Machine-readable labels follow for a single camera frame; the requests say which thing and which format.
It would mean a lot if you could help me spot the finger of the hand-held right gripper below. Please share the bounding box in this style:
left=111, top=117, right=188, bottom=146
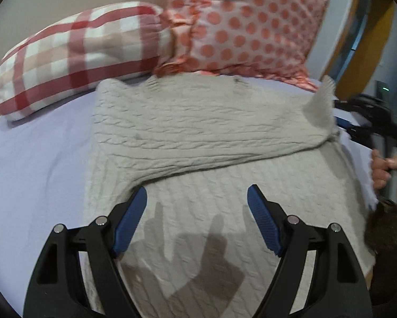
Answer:
left=333, top=99, right=365, bottom=112
left=333, top=116, right=371, bottom=141

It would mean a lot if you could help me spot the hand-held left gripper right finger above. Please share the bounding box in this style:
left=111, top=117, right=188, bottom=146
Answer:
left=247, top=184, right=374, bottom=318

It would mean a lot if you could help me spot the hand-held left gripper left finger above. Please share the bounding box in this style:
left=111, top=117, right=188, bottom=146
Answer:
left=22, top=186, right=148, bottom=318

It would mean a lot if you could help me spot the grey cable knit sweater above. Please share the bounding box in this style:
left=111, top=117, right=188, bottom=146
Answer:
left=84, top=74, right=376, bottom=318

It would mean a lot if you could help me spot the person's right forearm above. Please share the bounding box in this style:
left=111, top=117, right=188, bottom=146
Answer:
left=364, top=190, right=397, bottom=307

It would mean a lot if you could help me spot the person's right hand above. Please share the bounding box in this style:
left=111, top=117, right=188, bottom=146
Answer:
left=371, top=149, right=397, bottom=192

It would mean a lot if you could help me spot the device with green light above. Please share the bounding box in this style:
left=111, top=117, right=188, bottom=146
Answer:
left=374, top=79, right=395, bottom=100

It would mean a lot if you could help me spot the white bed headboard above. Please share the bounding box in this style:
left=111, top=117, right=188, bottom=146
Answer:
left=304, top=0, right=363, bottom=85

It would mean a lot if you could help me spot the lilac bed sheet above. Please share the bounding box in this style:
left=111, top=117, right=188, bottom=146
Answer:
left=0, top=77, right=381, bottom=318

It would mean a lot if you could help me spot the pink polka dot pillow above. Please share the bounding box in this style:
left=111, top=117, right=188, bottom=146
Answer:
left=153, top=0, right=331, bottom=92

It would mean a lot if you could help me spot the red checked pillow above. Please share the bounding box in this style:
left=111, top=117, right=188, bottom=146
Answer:
left=0, top=2, right=172, bottom=121

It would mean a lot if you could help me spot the yellow wooden frame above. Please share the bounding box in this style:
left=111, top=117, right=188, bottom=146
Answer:
left=338, top=0, right=397, bottom=101

